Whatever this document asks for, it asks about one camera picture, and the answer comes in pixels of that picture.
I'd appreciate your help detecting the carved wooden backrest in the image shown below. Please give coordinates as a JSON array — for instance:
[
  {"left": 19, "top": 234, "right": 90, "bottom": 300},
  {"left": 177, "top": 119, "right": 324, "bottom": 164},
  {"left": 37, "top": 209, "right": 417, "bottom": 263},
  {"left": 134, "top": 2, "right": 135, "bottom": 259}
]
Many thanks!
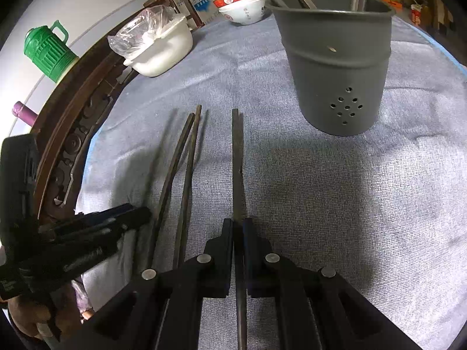
[{"left": 33, "top": 15, "right": 147, "bottom": 227}]

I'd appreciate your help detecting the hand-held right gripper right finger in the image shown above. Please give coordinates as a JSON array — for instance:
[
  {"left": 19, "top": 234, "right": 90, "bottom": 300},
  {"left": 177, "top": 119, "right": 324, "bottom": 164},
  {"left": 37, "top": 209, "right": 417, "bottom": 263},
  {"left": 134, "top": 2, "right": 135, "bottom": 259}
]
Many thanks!
[{"left": 243, "top": 218, "right": 424, "bottom": 350}]

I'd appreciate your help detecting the purple bottle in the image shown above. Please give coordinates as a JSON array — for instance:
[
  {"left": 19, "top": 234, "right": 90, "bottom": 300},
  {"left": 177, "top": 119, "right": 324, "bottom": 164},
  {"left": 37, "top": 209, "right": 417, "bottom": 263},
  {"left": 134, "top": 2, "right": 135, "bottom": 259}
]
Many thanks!
[{"left": 12, "top": 101, "right": 40, "bottom": 126}]

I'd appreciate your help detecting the grey perforated utensil holder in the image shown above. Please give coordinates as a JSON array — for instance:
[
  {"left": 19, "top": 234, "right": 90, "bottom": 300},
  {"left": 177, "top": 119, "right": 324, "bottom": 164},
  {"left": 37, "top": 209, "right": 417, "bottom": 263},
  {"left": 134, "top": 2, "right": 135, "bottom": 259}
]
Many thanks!
[{"left": 266, "top": 0, "right": 396, "bottom": 137}]

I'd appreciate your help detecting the grey blue tablecloth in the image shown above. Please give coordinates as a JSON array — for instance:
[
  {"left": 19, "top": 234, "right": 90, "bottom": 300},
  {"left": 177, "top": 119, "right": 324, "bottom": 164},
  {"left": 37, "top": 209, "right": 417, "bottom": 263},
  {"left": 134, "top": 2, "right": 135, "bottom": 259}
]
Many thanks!
[{"left": 75, "top": 15, "right": 467, "bottom": 350}]

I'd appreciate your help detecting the blue table cover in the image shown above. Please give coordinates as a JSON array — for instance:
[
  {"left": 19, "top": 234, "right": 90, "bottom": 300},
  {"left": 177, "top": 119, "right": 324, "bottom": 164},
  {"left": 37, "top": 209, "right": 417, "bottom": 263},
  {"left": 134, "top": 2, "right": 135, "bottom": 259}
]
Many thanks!
[{"left": 85, "top": 16, "right": 467, "bottom": 176}]

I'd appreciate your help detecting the cardboard box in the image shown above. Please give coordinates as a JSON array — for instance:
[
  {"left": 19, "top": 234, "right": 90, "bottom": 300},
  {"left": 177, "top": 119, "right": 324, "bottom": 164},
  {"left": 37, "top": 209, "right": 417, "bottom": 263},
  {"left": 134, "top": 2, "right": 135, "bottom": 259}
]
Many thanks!
[{"left": 180, "top": 0, "right": 220, "bottom": 26}]

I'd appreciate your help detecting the green plastic thermos jug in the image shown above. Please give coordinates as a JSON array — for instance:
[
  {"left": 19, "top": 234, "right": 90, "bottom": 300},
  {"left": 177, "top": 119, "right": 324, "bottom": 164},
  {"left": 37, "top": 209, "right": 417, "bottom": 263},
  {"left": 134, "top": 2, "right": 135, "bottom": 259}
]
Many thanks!
[{"left": 24, "top": 20, "right": 79, "bottom": 84}]

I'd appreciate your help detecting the white plastic basin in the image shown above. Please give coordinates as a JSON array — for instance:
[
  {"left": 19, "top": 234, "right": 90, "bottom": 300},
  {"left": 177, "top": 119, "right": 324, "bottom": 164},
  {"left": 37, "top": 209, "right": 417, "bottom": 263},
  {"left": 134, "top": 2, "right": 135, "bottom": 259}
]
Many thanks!
[{"left": 124, "top": 14, "right": 194, "bottom": 78}]

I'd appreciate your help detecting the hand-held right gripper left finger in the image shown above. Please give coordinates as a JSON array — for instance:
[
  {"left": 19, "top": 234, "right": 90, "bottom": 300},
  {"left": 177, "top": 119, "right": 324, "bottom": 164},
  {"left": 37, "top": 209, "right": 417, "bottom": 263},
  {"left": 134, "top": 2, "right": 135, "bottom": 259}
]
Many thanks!
[{"left": 67, "top": 219, "right": 234, "bottom": 350}]

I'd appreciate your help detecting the clear plastic bag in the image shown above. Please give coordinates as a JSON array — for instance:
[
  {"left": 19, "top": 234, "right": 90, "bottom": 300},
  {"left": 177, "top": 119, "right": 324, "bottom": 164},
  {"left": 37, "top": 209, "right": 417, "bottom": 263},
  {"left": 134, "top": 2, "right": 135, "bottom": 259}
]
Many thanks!
[{"left": 107, "top": 4, "right": 183, "bottom": 60}]

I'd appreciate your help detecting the dark wooden chopstick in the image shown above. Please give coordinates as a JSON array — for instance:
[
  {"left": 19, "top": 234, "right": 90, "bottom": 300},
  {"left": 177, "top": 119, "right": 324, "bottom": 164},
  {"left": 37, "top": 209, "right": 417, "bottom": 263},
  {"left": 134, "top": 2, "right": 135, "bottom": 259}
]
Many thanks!
[
  {"left": 231, "top": 108, "right": 249, "bottom": 350},
  {"left": 171, "top": 104, "right": 202, "bottom": 267},
  {"left": 145, "top": 113, "right": 195, "bottom": 275}
]

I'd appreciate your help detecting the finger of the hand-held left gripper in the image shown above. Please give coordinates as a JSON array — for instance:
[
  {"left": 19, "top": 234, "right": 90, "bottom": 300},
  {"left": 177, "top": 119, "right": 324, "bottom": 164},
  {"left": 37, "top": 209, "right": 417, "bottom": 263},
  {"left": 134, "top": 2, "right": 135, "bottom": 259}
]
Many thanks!
[
  {"left": 21, "top": 230, "right": 125, "bottom": 289},
  {"left": 47, "top": 205, "right": 152, "bottom": 240}
]

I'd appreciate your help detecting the person's left hand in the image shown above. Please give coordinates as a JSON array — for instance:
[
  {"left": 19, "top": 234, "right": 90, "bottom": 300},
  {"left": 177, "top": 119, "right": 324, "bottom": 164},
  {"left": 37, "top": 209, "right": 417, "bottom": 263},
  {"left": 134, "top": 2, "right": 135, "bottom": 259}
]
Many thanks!
[{"left": 6, "top": 292, "right": 55, "bottom": 340}]

